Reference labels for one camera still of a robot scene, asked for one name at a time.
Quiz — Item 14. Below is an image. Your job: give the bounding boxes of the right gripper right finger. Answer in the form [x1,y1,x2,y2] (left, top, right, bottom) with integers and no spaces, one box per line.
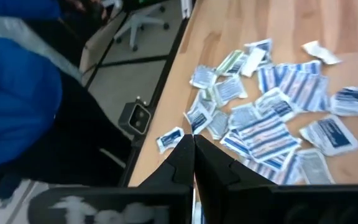
[194,134,276,188]

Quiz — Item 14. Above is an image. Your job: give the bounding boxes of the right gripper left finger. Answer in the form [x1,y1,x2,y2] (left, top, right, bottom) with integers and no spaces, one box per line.
[138,134,195,188]

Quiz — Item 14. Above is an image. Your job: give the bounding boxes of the blue striped white packet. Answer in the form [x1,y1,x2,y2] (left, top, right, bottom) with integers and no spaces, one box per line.
[221,114,303,184]
[257,60,331,113]

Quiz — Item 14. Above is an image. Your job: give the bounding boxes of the green print white packet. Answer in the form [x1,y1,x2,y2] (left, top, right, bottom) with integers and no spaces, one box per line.
[215,49,249,77]

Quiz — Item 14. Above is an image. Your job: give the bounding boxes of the beige chair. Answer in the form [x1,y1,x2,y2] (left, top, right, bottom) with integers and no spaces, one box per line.
[79,12,127,86]

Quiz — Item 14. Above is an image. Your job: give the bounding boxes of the white office chair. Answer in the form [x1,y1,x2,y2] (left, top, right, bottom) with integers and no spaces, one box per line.
[113,4,170,53]

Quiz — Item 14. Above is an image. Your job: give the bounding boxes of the plain white packet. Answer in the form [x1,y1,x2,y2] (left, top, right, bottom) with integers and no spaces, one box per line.
[301,39,343,66]

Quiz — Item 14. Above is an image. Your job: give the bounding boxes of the person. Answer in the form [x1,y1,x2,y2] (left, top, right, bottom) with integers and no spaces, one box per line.
[0,0,133,187]

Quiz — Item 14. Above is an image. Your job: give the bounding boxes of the small black depth camera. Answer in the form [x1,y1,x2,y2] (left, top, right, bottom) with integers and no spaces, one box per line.
[117,95,152,136]

